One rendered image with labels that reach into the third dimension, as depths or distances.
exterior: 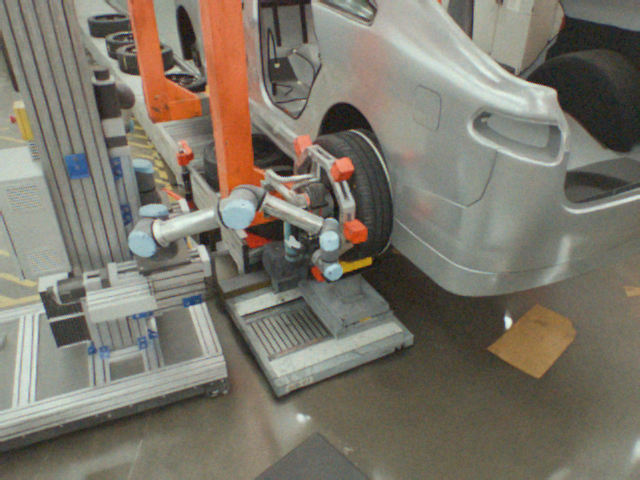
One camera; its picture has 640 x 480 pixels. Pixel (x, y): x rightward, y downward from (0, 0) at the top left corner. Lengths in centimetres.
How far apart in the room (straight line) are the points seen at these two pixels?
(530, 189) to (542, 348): 150
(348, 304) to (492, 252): 115
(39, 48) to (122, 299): 101
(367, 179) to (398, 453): 126
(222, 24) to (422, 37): 100
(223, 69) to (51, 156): 93
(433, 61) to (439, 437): 169
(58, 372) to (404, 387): 171
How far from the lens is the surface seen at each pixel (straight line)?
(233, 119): 298
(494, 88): 202
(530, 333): 349
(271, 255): 323
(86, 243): 269
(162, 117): 495
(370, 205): 256
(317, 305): 322
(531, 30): 733
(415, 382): 305
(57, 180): 253
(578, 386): 328
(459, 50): 220
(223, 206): 218
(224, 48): 288
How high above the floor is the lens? 219
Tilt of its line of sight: 32 degrees down
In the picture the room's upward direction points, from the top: straight up
